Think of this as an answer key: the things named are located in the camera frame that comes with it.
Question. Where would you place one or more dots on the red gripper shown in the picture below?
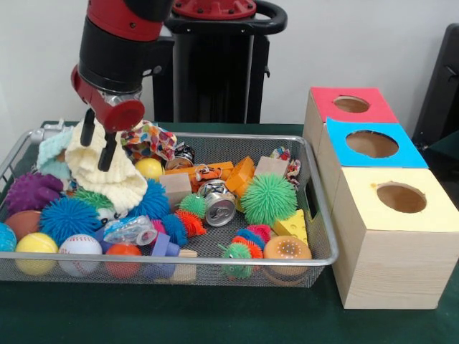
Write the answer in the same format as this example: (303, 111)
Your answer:
(114, 114)

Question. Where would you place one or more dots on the cream knitted cloth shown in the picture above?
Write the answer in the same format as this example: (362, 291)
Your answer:
(107, 182)

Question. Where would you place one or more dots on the mint green cloth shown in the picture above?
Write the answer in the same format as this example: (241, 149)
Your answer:
(50, 150)

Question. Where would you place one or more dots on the colourful polka dot cloth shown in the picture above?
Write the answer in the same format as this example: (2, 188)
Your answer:
(150, 139)

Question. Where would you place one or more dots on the purple spiky ball with eyes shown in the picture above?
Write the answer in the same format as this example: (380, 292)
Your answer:
(32, 190)

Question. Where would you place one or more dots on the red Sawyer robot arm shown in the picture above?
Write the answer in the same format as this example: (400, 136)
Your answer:
(122, 43)

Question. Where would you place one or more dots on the wooden box with three holes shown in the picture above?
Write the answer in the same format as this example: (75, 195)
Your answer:
(391, 265)

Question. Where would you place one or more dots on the plain blue spiky ball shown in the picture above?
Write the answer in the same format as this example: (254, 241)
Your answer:
(68, 218)

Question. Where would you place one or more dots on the white baseball toy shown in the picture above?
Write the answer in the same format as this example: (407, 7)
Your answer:
(80, 247)

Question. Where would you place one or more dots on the yellow ball toy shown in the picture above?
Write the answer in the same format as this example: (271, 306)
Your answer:
(36, 245)

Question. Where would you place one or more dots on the crushed silver drink can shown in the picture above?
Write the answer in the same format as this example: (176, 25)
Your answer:
(218, 211)

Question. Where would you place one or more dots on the plain green spiky ball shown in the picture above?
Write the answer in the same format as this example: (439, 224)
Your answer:
(269, 200)

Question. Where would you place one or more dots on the dark green table cloth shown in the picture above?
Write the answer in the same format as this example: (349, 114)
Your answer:
(215, 315)

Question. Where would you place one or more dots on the yellow toy cheese wedge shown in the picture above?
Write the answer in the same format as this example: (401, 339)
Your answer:
(294, 225)

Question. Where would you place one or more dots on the toy burger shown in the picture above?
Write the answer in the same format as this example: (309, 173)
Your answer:
(287, 249)

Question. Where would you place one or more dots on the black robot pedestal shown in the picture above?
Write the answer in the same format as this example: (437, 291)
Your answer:
(222, 71)

